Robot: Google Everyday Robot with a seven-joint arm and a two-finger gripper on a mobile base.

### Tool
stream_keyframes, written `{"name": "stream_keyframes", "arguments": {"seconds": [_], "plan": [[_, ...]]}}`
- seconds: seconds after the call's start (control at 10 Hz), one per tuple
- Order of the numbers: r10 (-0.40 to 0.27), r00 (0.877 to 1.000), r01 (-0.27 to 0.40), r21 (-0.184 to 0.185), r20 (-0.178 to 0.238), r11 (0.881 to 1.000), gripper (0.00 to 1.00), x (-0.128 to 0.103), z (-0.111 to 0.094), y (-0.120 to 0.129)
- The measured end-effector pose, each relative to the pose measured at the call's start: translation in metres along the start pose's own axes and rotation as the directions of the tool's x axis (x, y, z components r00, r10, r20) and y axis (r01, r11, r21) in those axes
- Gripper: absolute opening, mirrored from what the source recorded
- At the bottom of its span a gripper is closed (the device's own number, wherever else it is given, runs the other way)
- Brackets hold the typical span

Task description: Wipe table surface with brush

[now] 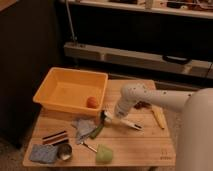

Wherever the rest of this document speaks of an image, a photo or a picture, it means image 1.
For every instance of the upper white shelf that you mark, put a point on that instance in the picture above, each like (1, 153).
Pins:
(153, 6)

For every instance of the yellow plastic bin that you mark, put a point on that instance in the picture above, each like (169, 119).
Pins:
(67, 90)

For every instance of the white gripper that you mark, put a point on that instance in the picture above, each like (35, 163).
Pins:
(109, 118)

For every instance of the yellow banana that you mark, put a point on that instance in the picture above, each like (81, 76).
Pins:
(158, 115)

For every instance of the green handled brush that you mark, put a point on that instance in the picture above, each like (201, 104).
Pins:
(95, 133)

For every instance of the blue grey sponge cloth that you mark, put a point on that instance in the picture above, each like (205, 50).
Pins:
(45, 154)

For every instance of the light green cup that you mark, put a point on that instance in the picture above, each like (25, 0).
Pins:
(104, 154)

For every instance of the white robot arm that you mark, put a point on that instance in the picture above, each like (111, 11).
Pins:
(195, 140)

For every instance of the grey crumpled cloth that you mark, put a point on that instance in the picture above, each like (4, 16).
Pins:
(84, 127)

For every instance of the dark striped block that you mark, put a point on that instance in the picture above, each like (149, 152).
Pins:
(55, 138)

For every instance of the white shelf rail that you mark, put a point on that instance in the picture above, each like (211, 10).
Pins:
(197, 68)

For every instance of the black handle on rail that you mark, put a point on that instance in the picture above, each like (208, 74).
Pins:
(177, 61)

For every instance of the orange ball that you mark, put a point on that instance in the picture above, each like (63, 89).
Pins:
(92, 102)

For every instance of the metal vertical pole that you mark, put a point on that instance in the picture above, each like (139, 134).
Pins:
(73, 37)

